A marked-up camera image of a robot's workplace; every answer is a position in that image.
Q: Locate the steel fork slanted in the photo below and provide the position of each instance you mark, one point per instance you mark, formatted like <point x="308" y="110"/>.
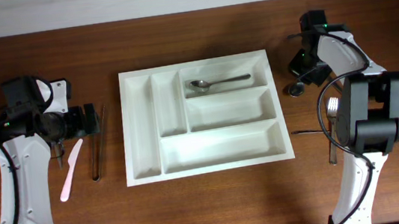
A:
<point x="335" y="85"/>

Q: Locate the small steel teaspoon right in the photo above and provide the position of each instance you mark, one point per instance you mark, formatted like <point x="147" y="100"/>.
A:
<point x="58" y="149"/>

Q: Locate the white plastic knife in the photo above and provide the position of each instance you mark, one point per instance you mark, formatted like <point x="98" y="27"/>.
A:
<point x="65" y="192"/>

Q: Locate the white cutlery tray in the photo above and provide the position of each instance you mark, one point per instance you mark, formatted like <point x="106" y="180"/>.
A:
<point x="173" y="132"/>

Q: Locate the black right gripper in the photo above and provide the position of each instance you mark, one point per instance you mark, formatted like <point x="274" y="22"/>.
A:
<point x="294" y="66"/>

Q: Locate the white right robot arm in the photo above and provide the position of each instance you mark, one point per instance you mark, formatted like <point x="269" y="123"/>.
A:
<point x="367" y="121"/>

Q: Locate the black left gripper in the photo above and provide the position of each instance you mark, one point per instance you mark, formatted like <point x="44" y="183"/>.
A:
<point x="79" y="127"/>

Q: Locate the long steel tongs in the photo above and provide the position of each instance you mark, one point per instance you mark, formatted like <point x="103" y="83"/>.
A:
<point x="98" y="146"/>

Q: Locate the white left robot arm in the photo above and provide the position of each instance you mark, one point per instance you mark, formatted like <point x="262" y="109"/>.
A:
<point x="24" y="155"/>

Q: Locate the steel tablespoon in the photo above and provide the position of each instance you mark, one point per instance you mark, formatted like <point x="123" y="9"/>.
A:
<point x="203" y="86"/>
<point x="296" y="89"/>

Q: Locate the steel fork horizontal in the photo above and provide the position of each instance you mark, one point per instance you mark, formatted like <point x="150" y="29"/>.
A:
<point x="298" y="132"/>

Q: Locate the steel fork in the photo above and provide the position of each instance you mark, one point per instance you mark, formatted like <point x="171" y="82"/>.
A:
<point x="331" y="108"/>

